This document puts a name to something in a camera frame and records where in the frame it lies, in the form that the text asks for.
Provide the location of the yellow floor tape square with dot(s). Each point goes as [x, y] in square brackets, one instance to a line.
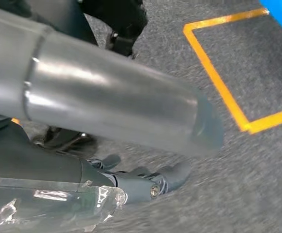
[218, 80]

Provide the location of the clear plastic film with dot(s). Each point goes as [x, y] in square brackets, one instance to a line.
[46, 209]

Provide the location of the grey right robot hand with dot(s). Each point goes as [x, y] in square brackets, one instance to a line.
[107, 96]

